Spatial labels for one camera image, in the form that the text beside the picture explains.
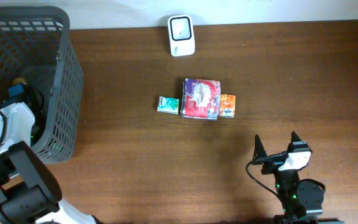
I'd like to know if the orange pocket tissue pack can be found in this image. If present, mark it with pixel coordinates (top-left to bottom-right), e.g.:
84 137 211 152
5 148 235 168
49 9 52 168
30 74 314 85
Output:
219 94 236 118

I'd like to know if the red purple tissue pack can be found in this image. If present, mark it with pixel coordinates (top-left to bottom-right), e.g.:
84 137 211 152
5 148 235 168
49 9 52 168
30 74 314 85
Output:
180 78 221 120

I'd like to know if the green white pocket tissue pack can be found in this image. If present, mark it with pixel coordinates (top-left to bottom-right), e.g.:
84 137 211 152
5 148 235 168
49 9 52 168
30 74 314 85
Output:
157 96 179 114

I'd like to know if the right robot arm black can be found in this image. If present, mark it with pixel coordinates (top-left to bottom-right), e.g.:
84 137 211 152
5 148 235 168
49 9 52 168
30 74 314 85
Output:
246 131 343 224

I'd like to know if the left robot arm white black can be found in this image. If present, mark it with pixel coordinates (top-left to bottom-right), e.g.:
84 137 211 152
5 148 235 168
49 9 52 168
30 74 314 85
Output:
0 78 99 224

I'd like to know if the white barcode scanner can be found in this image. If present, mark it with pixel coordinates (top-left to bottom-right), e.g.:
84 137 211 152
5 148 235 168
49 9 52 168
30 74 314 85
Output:
167 15 196 57

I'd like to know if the grey plastic basket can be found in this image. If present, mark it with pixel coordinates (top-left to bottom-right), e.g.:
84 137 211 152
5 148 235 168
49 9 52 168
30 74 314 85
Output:
0 6 84 164

